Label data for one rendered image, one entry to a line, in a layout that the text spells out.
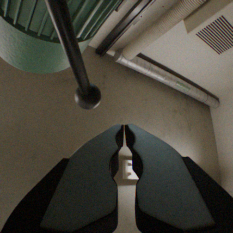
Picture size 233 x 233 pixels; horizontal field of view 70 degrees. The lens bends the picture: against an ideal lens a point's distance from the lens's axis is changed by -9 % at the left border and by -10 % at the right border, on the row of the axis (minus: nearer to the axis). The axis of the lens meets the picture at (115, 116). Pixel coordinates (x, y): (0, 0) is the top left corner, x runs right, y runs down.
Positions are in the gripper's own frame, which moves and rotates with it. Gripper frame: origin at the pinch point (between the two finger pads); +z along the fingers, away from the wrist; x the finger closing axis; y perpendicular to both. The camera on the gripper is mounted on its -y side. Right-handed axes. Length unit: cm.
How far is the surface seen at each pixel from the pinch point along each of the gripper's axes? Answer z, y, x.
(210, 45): 159, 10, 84
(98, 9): 12.6, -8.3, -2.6
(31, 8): 9.1, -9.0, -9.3
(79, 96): 10.0, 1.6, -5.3
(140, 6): 162, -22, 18
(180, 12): 154, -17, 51
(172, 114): 210, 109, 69
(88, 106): 9.8, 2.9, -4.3
